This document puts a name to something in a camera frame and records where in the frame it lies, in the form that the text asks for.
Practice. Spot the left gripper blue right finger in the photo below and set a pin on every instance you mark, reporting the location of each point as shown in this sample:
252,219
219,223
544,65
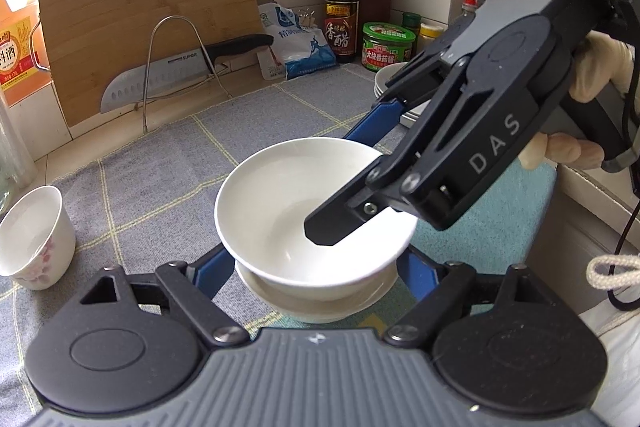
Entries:
443,294

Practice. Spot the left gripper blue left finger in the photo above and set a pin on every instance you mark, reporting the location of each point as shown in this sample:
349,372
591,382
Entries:
190,288

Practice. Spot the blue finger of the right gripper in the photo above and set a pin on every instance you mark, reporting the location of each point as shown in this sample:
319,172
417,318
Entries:
381,119
373,189

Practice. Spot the plain white front bowl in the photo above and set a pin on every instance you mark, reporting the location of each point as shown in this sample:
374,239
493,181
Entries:
261,207

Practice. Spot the white bowl pink flowers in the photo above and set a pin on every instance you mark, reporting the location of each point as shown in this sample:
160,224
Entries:
320,305
38,239

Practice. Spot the santoku kitchen knife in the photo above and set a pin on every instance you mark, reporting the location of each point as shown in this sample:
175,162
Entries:
126,88

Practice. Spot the gloved right hand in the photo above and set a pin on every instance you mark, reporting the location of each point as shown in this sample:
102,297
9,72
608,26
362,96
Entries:
600,60

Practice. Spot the green lid sauce jar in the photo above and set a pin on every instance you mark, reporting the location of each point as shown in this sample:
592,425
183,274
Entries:
385,44

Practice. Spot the clear bottle red cap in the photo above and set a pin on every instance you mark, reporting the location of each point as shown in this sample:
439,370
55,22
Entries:
466,15

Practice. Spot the grey checked dish mat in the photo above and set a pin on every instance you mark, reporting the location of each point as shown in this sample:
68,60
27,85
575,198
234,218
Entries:
139,201

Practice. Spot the yellow lid spice jar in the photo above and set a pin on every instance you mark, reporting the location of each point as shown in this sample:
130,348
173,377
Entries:
427,34

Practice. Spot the green cap small jar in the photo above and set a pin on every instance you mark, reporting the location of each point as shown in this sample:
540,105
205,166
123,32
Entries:
412,22

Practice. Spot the blue white salt bag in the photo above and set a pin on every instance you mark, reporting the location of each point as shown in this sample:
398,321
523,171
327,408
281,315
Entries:
296,50

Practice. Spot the dark vinegar bottle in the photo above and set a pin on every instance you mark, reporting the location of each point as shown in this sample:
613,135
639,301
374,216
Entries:
341,28

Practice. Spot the tall plastic wrap roll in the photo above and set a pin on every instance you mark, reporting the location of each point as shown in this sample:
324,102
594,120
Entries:
18,170

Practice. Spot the bamboo cutting board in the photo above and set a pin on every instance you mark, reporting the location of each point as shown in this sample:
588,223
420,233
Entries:
90,42

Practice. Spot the orange cooking wine jug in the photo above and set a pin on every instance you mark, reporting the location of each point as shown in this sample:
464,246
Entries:
24,61

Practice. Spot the wire cutting board stand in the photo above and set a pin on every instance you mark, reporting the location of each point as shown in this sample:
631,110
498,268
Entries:
194,61

